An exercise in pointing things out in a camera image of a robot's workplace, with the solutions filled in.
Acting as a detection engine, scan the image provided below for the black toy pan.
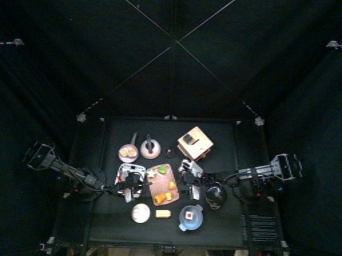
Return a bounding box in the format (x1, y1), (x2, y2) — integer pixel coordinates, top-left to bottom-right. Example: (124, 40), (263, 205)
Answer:
(203, 183), (228, 211)

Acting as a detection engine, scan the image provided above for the pink toy pot lid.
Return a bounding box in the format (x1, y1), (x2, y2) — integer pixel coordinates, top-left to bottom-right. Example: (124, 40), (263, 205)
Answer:
(138, 134), (162, 160)

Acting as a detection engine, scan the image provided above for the silver frame clamp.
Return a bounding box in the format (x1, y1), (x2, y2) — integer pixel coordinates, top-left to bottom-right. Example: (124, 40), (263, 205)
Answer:
(0, 38), (26, 47)
(324, 39), (342, 50)

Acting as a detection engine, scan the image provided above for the white round plate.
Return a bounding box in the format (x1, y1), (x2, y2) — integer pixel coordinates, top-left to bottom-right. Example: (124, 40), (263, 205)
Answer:
(129, 203), (152, 225)

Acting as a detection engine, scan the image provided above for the pink toy frying pan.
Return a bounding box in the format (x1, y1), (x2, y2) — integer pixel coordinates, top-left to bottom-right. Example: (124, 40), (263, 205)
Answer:
(117, 131), (140, 164)

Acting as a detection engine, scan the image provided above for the blue toy pot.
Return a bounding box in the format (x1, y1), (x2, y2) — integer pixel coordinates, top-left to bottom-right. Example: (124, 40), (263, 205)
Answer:
(176, 203), (205, 233)

